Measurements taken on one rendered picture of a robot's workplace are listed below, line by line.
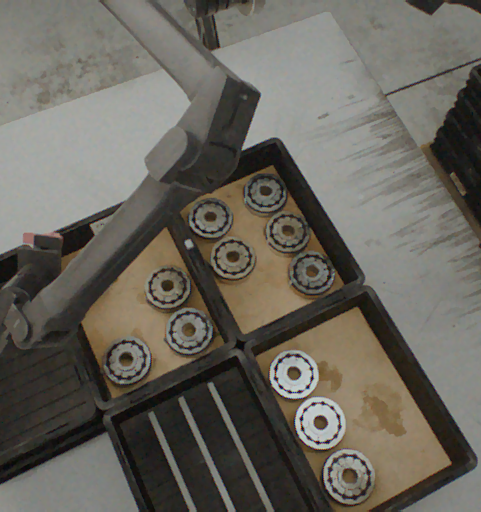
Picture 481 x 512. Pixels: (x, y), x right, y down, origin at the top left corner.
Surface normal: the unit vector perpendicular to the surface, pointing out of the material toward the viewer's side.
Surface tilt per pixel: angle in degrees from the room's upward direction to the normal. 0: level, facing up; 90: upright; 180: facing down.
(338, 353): 0
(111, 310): 0
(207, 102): 38
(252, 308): 0
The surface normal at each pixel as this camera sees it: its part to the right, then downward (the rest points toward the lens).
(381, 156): 0.00, -0.38
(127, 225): -0.55, -0.02
